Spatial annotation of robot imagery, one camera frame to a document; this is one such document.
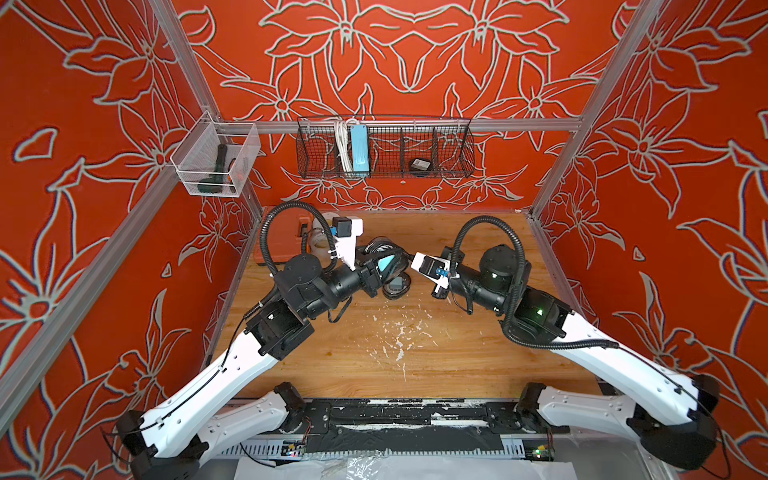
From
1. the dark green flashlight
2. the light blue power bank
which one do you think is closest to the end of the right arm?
the light blue power bank

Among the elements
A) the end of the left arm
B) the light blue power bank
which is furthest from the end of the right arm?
the light blue power bank

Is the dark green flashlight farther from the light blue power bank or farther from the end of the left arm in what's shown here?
the end of the left arm

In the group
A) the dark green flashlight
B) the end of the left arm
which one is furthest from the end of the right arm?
the dark green flashlight

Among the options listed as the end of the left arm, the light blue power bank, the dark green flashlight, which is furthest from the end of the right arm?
the dark green flashlight

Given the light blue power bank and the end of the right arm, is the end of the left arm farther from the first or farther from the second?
the light blue power bank

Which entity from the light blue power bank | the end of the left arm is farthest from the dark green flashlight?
the end of the left arm

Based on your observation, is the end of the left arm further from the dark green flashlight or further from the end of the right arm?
the dark green flashlight

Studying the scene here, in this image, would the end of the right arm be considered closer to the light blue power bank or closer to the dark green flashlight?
the light blue power bank

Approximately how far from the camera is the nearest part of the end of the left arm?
1.63ft
